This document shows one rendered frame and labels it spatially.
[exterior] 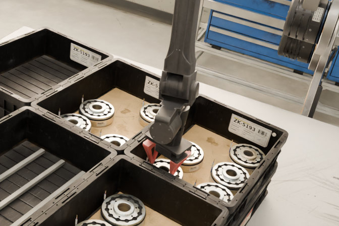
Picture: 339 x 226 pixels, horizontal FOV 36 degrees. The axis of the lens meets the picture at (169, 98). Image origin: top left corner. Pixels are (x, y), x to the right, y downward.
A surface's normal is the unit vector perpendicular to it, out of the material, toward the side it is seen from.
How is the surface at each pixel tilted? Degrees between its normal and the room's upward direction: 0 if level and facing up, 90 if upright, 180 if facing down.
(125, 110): 0
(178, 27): 81
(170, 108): 9
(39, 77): 0
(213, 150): 0
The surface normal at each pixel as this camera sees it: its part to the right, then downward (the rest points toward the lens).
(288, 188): 0.16, -0.84
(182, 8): -0.33, 0.29
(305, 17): -0.26, 0.08
